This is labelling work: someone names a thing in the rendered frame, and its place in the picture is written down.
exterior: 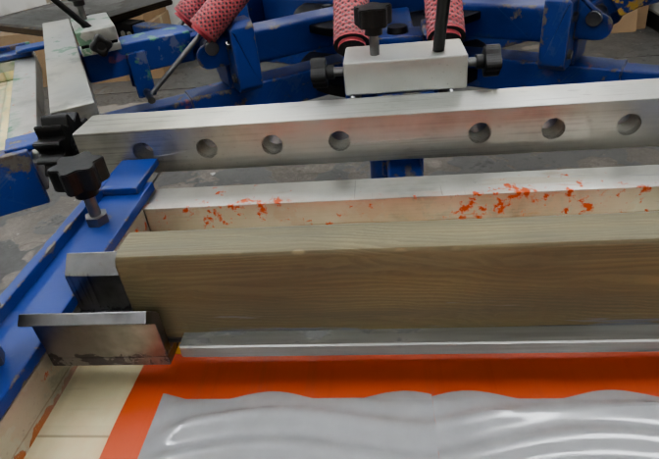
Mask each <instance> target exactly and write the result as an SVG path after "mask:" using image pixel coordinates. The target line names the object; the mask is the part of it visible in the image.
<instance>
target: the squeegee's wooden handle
mask: <svg viewBox="0 0 659 459"><path fill-rule="evenodd" d="M115 264H116V269H117V271H118V274H119V276H120V279H121V281H122V284H123V286H124V289H125V291H126V294H127V298H128V300H129V303H130V305H131V308H132V310H133V311H151V312H158V313H159V316H160V319H161V322H162V324H163V327H164V330H165V332H166V335H167V338H168V341H169V342H181V339H182V337H183V334H184V333H185V332H265V331H321V330H377V329H434V328H490V327H546V326H603V325H659V212H634V213H610V214H585V215H561V216H536V217H511V218H486V219H462V220H437V221H413V222H387V223H363V224H338V225H313V226H289V227H264V228H239V229H191V230H166V231H142V232H131V233H129V234H128V235H127V237H126V239H125V240H124V242H123V243H122V245H121V246H120V248H119V249H118V251H117V255H116V259H115Z"/></svg>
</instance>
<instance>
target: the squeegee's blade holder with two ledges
mask: <svg viewBox="0 0 659 459"><path fill-rule="evenodd" d="M179 350H180V353H181V355H182V356H183V357H244V356H326V355H407V354H488V353H570V352H651V351H659V325H603V326H546V327H490V328H434V329H377V330H321V331H209V332H185V333H184V334H183V337H182V339H181V342H180V344H179Z"/></svg>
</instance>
